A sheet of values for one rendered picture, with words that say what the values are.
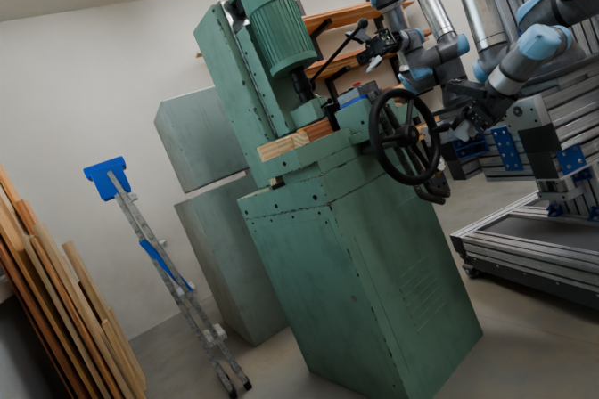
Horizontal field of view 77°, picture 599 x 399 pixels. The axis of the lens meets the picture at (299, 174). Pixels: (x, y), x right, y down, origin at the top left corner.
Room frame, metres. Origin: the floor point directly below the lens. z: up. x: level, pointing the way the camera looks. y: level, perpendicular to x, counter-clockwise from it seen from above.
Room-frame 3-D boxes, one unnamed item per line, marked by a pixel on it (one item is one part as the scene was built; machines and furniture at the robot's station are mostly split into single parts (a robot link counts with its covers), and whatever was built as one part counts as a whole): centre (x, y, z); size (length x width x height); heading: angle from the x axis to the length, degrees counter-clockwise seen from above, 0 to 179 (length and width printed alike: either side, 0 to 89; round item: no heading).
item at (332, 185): (1.47, -0.06, 0.76); 0.57 x 0.45 x 0.09; 35
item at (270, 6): (1.37, -0.13, 1.32); 0.18 x 0.18 x 0.31
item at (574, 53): (1.20, -0.89, 0.87); 0.15 x 0.15 x 0.10
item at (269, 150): (1.41, -0.15, 0.92); 0.60 x 0.02 x 0.05; 125
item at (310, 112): (1.38, -0.12, 0.99); 0.14 x 0.07 x 0.09; 35
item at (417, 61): (1.45, -0.60, 1.02); 0.11 x 0.08 x 0.11; 73
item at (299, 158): (1.30, -0.23, 0.87); 0.61 x 0.30 x 0.06; 125
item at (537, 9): (1.20, -0.89, 0.98); 0.13 x 0.12 x 0.14; 31
